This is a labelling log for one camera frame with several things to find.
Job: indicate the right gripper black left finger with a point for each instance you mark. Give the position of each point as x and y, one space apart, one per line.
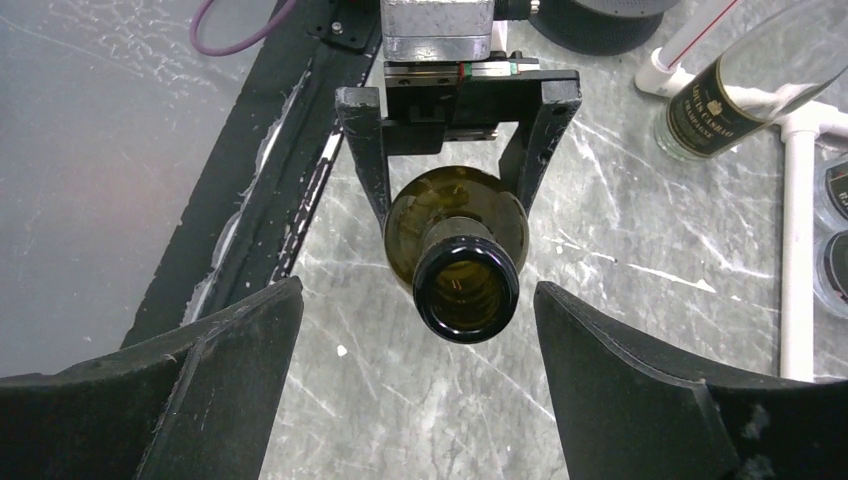
198 402

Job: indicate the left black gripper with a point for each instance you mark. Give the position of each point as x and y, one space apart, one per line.
447 67

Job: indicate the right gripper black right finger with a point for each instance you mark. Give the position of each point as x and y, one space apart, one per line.
631 406

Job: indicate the dark bottle silver cap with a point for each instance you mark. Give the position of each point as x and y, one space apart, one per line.
457 239

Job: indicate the clear bottle dark label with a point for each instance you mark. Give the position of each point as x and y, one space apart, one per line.
830 273

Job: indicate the clear bottle red green label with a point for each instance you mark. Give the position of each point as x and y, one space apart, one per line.
830 193

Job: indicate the standing clear empty bottle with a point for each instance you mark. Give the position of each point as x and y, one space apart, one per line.
783 63

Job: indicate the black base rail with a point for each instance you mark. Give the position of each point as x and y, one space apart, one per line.
251 209

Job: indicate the white pvc pipe frame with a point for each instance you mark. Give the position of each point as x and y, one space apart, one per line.
799 131

